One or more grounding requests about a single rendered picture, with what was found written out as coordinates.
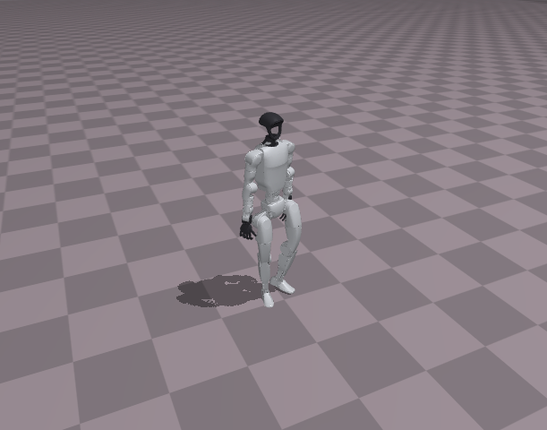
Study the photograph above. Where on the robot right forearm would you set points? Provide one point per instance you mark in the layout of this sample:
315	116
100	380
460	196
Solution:
248	203

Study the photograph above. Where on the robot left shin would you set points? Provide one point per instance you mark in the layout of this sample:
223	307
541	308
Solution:
284	263

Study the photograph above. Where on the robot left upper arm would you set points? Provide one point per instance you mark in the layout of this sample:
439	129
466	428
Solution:
291	148

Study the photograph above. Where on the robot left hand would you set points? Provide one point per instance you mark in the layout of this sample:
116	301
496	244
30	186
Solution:
290	198

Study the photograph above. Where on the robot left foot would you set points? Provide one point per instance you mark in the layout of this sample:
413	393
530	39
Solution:
283	285

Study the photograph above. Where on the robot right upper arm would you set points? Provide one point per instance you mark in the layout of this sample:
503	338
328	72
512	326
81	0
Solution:
252	161

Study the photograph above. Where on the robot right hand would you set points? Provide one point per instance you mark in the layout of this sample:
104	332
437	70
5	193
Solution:
246	229

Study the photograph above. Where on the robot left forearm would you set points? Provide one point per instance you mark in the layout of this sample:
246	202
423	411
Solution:
287	190

